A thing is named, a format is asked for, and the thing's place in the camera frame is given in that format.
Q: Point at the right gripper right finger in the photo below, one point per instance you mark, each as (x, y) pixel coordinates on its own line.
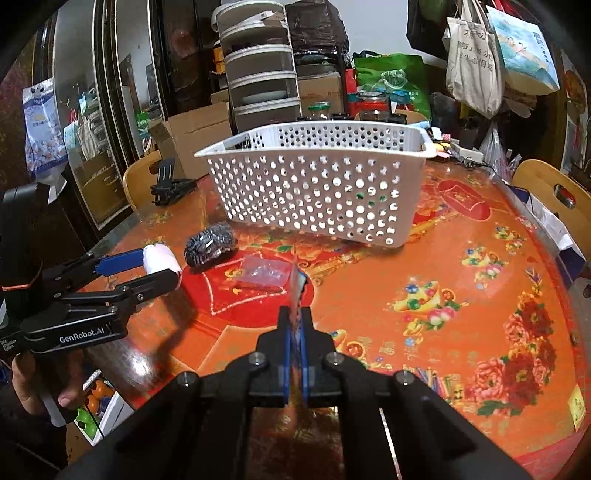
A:
(307, 368)

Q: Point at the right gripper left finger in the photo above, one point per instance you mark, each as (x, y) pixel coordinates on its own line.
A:
(284, 367)

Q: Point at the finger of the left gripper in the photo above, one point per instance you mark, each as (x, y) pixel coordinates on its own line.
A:
(145, 288)
(117, 263)

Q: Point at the white towel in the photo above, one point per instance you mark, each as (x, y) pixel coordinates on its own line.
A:
(158, 257)

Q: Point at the white red printed packet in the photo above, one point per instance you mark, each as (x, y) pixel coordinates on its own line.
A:
(298, 282)

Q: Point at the green plastic snack bag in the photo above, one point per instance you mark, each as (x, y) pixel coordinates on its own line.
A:
(372, 199)

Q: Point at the person's left hand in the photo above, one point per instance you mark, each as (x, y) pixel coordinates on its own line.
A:
(62, 376)

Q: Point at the steel wool scrubber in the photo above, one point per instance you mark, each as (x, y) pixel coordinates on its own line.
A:
(209, 244)

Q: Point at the clear plastic bag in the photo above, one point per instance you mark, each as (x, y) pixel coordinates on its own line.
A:
(262, 272)

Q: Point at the left wooden chair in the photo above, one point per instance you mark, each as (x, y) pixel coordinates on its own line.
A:
(138, 179)

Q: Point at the wooden chair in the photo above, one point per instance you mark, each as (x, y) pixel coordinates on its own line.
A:
(138, 179)
(561, 196)

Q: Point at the black phone clamp holder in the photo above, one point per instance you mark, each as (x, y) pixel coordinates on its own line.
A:
(168, 190)

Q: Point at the brown cardboard box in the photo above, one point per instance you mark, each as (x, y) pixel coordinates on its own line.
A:
(181, 136)

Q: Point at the white perforated plastic basket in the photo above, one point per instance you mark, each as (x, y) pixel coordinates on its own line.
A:
(304, 176)

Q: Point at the red floral tablecloth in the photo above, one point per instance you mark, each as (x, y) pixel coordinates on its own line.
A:
(474, 304)

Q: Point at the green lid glass jar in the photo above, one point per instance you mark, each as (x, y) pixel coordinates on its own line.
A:
(320, 110)

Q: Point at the red lid pickle jar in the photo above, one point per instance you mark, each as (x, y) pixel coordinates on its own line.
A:
(373, 106)

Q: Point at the stacked grey drawer tower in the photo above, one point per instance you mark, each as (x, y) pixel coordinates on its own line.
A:
(259, 63)

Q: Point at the white blue paper bag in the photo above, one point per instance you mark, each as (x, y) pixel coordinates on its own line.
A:
(570, 259)

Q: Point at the green shopping bag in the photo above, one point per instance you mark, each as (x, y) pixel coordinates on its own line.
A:
(402, 77)

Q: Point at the right wooden chair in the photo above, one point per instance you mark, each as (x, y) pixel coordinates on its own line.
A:
(561, 196)

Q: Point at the beige canvas tote bag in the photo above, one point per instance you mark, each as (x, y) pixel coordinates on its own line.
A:
(474, 67)

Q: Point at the blue illustrated tote bag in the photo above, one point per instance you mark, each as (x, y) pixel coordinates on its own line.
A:
(528, 62)

